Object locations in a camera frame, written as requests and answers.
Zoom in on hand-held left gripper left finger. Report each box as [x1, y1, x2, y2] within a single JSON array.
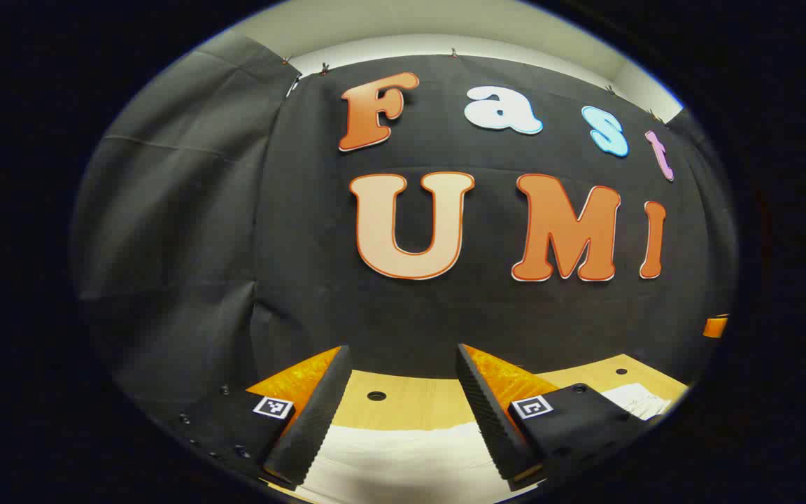
[[165, 344, 352, 491]]

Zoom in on white jeans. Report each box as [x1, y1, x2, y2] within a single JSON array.
[[297, 420, 517, 504]]

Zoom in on white paper sheet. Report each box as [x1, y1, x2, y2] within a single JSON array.
[[600, 383, 674, 421]]

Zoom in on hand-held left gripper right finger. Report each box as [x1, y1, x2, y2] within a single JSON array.
[[455, 343, 656, 492]]

